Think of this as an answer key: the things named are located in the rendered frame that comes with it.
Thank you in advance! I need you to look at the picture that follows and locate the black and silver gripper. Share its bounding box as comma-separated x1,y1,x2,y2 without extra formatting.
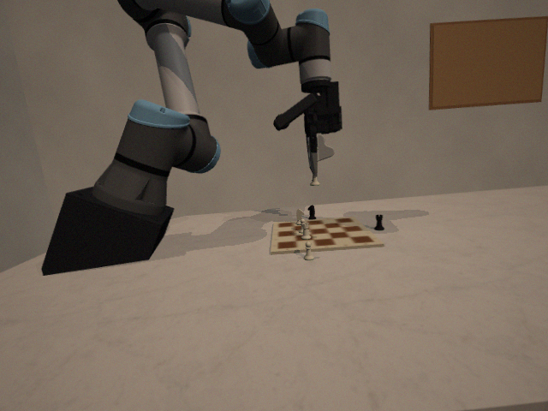
301,80,343,177

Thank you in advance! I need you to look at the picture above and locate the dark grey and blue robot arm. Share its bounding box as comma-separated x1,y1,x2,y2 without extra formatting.
92,0,331,215

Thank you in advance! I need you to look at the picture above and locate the brown and cream chessboard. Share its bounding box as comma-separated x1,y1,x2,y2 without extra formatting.
271,217,384,255

